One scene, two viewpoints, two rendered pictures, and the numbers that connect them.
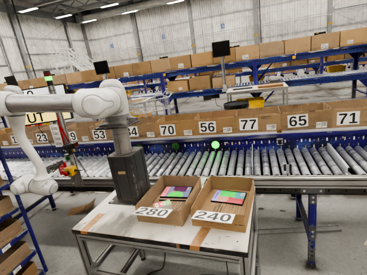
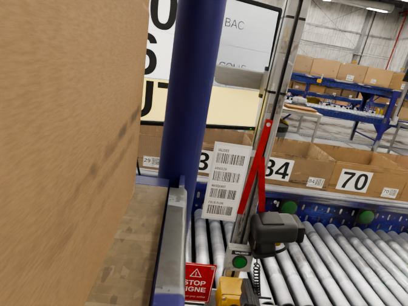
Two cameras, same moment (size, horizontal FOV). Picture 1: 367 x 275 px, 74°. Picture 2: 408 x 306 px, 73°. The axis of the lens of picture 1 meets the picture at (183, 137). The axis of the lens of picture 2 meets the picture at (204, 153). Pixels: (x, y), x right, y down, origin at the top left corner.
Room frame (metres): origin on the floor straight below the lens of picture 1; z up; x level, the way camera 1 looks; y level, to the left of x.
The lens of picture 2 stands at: (1.49, 1.33, 1.42)
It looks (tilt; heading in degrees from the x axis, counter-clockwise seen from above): 19 degrees down; 336
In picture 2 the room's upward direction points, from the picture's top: 10 degrees clockwise
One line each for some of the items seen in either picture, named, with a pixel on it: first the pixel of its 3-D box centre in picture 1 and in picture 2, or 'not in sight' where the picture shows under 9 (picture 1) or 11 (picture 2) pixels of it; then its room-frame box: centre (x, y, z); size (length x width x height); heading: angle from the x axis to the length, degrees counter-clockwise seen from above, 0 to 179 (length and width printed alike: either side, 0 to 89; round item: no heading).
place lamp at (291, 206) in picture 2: not in sight; (289, 208); (2.37, 0.47, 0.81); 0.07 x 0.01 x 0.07; 72
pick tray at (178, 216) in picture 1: (171, 197); not in sight; (1.34, 0.13, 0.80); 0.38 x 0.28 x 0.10; 158
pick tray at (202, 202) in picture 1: (225, 199); not in sight; (1.22, -0.18, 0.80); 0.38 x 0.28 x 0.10; 156
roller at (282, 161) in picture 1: (283, 162); not in sight; (1.74, -0.74, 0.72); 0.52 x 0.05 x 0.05; 162
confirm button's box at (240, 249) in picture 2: (69, 157); (238, 258); (1.96, 0.98, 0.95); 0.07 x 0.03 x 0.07; 72
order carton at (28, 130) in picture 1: (31, 135); not in sight; (3.05, 1.90, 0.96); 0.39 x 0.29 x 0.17; 72
